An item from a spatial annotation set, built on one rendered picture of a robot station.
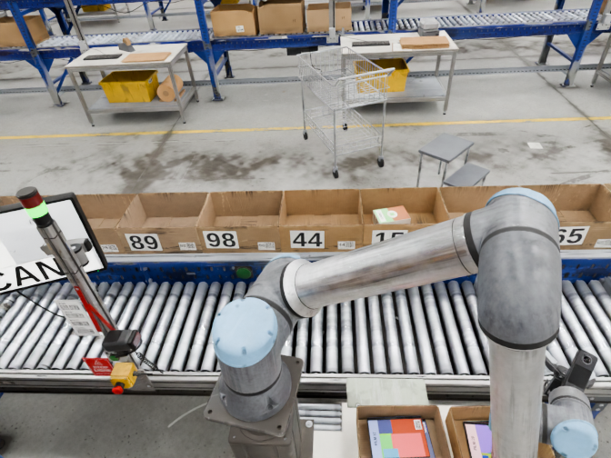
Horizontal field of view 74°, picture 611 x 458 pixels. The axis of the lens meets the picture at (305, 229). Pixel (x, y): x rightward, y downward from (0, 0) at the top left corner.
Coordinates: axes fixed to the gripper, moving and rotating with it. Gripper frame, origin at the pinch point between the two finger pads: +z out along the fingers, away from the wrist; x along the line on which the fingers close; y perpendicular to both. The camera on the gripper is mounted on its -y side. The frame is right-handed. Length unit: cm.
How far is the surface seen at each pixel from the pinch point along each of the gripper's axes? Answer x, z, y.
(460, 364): -21.7, 23.6, 33.4
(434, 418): -23.7, -1.5, 43.1
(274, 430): -60, -61, 25
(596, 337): 22, 58, 12
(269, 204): -136, 47, 15
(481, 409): -11.7, 2.2, 32.5
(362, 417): -45, -12, 51
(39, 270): -155, -60, 28
